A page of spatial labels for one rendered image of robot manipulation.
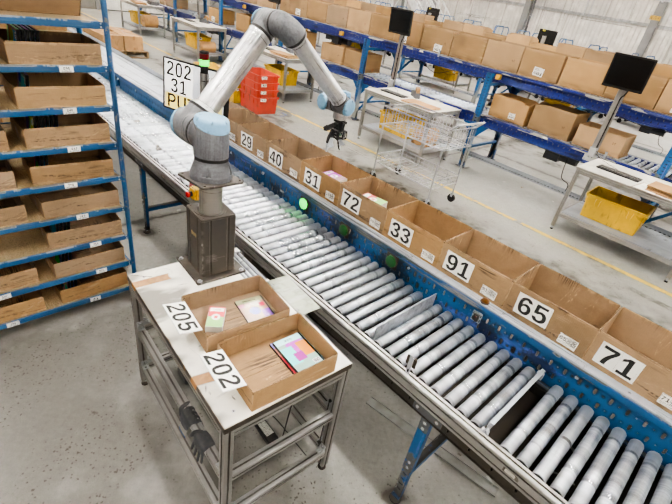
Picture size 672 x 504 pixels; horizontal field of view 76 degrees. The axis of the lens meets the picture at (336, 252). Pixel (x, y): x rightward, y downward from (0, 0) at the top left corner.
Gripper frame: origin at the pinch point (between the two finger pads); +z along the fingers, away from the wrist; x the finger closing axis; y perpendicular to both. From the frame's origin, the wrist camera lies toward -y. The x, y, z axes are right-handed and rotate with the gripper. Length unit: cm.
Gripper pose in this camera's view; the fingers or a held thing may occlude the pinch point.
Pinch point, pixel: (332, 149)
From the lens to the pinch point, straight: 282.3
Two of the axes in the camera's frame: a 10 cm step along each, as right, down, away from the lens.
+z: -1.6, 8.3, 5.3
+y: 6.7, 4.8, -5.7
